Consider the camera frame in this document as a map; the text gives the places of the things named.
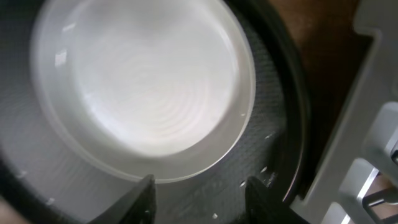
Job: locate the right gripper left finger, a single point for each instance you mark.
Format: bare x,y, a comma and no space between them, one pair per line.
138,206

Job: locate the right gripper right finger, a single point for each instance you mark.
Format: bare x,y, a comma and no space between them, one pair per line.
263,207

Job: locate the grey plate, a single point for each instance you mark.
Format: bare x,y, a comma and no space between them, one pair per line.
144,87

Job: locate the grey dishwasher rack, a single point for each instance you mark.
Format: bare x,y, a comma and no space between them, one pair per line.
365,136

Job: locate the round black serving tray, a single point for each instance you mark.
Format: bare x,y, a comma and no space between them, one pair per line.
48,183

